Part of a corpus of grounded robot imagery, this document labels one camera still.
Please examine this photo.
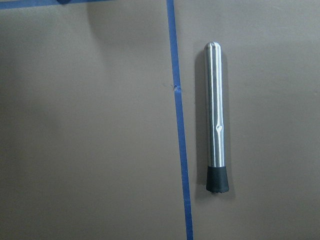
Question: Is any steel muddler with black tip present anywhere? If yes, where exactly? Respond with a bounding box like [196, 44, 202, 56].
[204, 41, 229, 193]

